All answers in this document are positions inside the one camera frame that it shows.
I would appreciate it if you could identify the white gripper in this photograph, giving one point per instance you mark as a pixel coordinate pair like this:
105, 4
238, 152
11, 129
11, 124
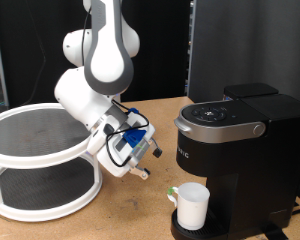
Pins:
115, 166

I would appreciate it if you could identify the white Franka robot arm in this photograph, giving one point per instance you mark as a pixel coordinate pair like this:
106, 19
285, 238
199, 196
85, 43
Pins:
106, 60

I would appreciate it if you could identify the black Keurig coffee machine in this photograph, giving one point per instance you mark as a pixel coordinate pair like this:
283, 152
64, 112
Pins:
256, 173

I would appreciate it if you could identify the black backdrop curtain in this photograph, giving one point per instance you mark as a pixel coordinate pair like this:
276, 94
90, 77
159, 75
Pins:
156, 50

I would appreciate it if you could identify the white two-tier turntable rack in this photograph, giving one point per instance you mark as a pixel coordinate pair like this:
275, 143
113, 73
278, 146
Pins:
30, 133

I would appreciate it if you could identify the dark grey partition panel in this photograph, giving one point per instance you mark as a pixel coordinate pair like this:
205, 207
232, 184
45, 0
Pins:
256, 40

